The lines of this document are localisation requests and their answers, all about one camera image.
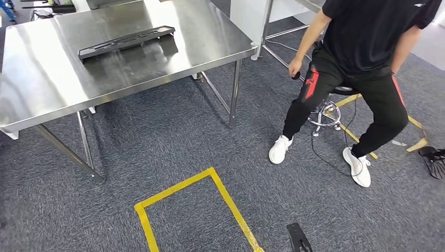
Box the person's right hand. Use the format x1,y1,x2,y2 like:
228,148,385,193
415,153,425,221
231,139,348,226
288,57,303,79

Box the long black plastic panel part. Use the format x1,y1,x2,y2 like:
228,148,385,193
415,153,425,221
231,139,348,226
77,25,176,60

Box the stainless steel workbench table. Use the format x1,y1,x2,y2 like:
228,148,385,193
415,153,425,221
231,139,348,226
0,0,260,185
256,0,327,82

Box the blue steel shelf rack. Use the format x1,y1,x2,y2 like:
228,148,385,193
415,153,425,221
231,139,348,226
0,0,17,24

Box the chrome stool with black seat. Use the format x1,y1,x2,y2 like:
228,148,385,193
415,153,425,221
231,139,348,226
308,85,361,138

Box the white side panel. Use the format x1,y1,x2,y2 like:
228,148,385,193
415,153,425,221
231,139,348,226
229,0,315,44
0,127,20,141

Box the person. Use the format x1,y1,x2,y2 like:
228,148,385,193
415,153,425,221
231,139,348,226
268,0,444,188

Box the yellow floor tape marking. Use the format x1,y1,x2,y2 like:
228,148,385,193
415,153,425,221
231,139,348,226
325,93,429,161
133,166,265,252

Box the black robot legs with feet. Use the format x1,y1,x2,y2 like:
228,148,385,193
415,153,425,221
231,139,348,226
418,146,445,181

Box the white desk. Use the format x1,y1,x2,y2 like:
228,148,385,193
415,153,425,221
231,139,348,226
29,0,92,22

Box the thin grey floor cable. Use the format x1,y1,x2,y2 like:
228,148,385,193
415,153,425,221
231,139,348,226
266,39,313,62

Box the thin black floor cable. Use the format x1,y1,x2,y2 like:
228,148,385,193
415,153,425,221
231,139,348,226
344,99,359,150
310,129,364,178

